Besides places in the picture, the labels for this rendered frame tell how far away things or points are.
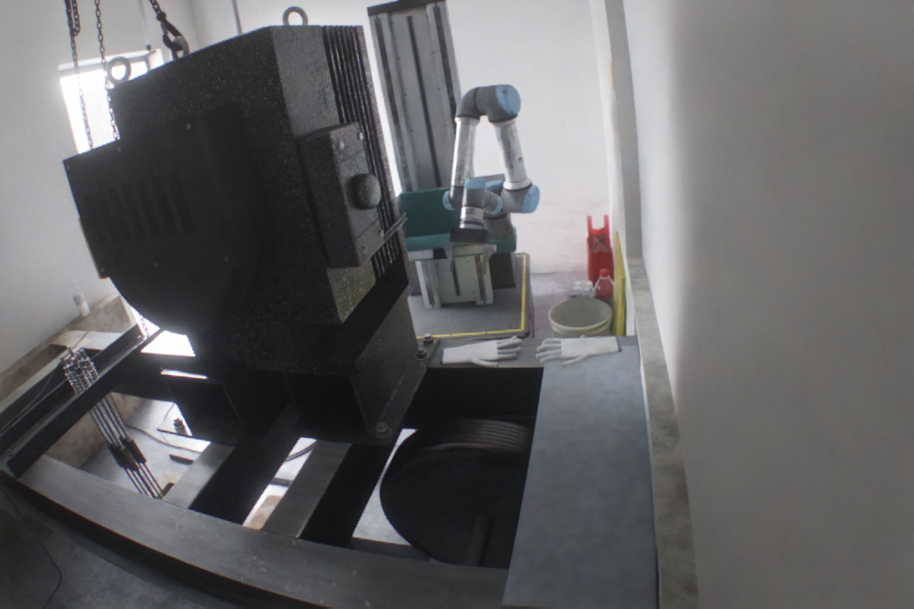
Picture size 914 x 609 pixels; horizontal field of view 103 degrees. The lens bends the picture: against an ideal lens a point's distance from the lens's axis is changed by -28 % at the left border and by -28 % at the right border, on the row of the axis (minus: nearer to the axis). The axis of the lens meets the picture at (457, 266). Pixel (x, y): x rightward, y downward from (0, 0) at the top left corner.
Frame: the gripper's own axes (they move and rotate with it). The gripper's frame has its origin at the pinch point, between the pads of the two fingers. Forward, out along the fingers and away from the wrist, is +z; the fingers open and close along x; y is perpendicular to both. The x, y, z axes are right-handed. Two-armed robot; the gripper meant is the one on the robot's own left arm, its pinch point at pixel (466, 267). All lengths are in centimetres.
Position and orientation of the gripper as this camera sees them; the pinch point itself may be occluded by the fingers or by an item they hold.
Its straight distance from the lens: 174.4
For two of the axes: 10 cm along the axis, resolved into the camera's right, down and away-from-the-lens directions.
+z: -1.0, 9.9, -1.0
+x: 9.5, 0.6, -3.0
